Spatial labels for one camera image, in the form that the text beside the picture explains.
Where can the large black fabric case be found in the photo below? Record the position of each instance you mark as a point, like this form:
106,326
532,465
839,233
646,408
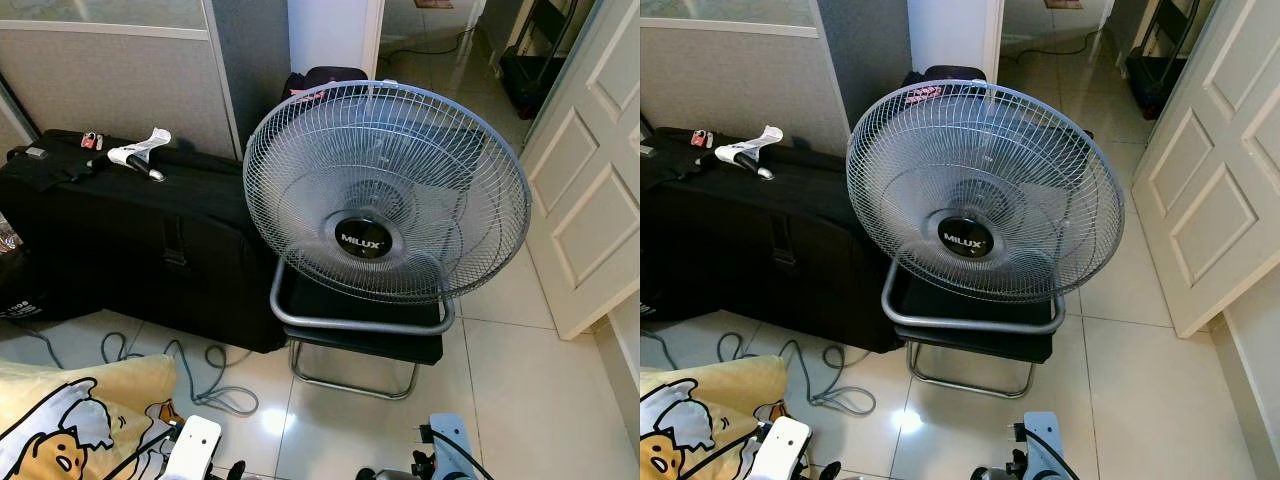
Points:
120,240
740,240

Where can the black bag with white print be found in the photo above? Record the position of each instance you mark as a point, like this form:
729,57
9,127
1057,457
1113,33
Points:
15,290
648,300

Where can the grey Milux floor fan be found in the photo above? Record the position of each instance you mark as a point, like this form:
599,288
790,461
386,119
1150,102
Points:
390,180
990,180

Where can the yellow orange cartoon egg blanket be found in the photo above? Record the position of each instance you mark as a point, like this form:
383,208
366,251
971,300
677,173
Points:
700,410
70,410

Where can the grey sliding partition panel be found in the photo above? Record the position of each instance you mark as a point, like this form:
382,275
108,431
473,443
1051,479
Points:
120,80
740,80

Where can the small red item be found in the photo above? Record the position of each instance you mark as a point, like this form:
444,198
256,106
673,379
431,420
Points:
700,138
92,141

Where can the black bag with red print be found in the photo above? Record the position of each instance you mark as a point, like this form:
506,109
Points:
945,76
325,78

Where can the black hallway trolley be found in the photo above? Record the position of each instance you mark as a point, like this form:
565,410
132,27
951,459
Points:
1150,75
525,75

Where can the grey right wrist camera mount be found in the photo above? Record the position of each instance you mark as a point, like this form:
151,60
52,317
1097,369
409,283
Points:
452,445
1043,445

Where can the white panel door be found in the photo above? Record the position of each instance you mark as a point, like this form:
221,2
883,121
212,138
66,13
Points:
590,180
1210,180

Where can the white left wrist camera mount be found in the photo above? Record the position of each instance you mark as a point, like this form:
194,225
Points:
195,445
790,445

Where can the white handheld dryer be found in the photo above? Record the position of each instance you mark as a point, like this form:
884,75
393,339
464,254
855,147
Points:
135,155
745,152

